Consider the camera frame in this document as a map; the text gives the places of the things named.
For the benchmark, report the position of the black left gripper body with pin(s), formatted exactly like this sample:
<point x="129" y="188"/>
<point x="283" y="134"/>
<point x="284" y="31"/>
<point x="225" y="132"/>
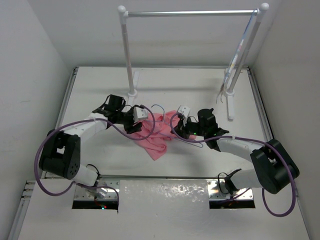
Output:
<point x="126" y="119"/>

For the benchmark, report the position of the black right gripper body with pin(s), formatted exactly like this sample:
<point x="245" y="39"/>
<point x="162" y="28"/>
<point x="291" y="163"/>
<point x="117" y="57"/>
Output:
<point x="191" y="128"/>

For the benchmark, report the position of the pink t shirt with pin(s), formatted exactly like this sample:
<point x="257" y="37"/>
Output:
<point x="156" y="144"/>

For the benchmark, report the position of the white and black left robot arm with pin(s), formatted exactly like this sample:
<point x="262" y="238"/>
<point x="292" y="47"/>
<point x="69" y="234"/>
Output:
<point x="61" y="154"/>

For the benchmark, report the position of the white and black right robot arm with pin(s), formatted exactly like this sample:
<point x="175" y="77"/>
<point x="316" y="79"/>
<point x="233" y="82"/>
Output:
<point x="273" y="168"/>

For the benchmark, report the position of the white front cover panel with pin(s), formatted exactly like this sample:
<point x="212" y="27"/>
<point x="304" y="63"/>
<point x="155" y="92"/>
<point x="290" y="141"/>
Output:
<point x="156" y="210"/>

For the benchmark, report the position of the white clothes rack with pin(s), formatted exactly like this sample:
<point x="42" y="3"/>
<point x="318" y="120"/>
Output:
<point x="191" y="38"/>

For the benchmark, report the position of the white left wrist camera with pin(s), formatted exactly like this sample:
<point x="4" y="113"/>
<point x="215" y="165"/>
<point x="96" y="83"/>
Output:
<point x="140" y="114"/>

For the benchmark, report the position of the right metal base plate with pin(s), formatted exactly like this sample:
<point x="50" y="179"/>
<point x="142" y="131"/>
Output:
<point x="215" y="194"/>

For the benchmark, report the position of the metal base plate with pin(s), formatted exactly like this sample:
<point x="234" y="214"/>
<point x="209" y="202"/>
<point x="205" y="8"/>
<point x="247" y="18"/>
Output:
<point x="215" y="194"/>
<point x="105" y="189"/>

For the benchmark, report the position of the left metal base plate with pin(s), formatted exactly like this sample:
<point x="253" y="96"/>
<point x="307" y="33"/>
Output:
<point x="105" y="189"/>

